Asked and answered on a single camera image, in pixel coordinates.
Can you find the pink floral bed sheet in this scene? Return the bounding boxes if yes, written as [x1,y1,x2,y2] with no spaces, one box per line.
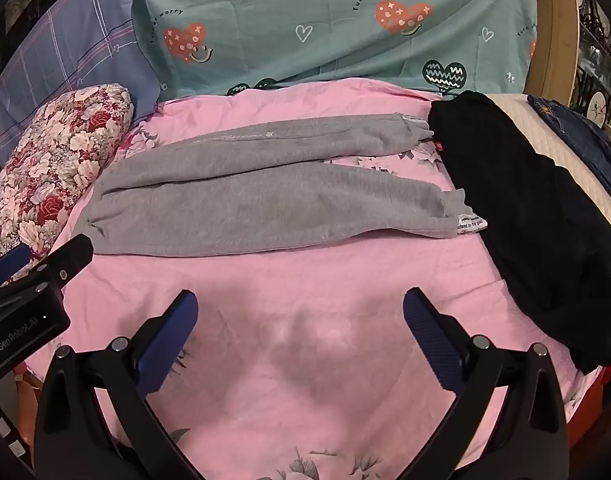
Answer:
[22,77,603,480]

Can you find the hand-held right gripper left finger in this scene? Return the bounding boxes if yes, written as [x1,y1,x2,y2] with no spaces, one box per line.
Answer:
[34,289,206,480]

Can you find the red floral pillow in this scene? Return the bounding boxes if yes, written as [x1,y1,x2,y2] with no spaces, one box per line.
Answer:
[0,82,135,267]

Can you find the blue denim jeans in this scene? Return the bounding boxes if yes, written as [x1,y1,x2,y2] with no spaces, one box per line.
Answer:
[527,94,611,201]

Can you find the glass display cabinet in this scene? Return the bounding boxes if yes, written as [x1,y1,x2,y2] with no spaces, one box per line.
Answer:
[575,0,611,136]

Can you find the black garment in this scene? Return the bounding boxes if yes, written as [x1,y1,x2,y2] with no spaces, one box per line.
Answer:
[427,91,611,373]

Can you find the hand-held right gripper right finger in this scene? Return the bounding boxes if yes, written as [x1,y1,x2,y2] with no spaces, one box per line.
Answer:
[403,287,571,480]

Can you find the blue plaid pillow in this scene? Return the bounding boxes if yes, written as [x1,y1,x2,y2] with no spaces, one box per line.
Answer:
[0,0,161,166]

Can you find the grey knitted sweater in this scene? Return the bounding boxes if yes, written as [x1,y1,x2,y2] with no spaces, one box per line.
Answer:
[78,114,489,258]

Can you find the teal heart print quilt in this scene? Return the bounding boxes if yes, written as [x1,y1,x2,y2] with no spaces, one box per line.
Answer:
[131,0,539,98]

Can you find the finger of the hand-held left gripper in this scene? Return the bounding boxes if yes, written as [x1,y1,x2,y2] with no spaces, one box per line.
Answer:
[0,246,34,289]
[44,235,94,287]

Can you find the wooden headboard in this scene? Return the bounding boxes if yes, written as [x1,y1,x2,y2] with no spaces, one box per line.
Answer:
[523,0,586,97]

